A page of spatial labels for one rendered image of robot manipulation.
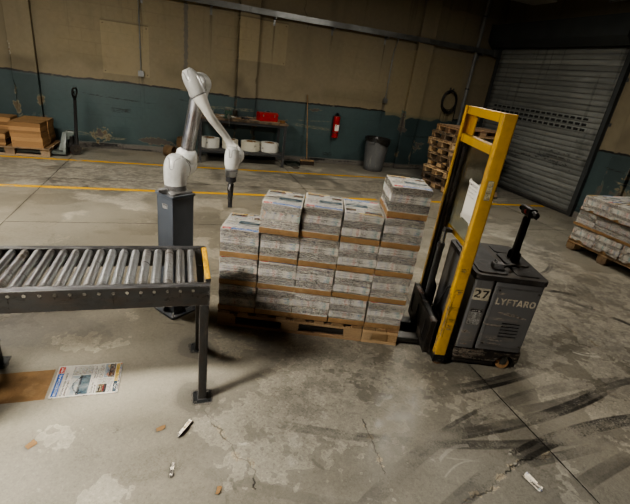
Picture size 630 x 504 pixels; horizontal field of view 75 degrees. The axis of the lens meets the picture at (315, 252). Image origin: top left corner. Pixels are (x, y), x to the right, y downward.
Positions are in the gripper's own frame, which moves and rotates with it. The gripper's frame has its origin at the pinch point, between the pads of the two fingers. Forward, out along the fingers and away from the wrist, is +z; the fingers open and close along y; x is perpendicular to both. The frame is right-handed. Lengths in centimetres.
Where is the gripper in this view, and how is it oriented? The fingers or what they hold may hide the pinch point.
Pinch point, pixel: (230, 202)
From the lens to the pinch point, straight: 316.4
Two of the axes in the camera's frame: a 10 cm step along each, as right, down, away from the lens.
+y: 0.2, -3.9, 9.2
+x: -9.9, -1.2, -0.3
